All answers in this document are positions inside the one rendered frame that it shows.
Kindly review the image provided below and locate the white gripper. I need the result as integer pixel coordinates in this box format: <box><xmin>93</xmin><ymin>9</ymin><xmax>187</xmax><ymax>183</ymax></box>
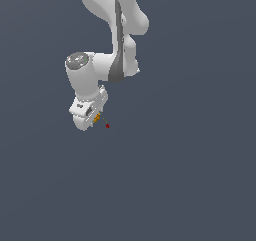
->
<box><xmin>68</xmin><ymin>84</ymin><xmax>109</xmax><ymax>132</ymax></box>

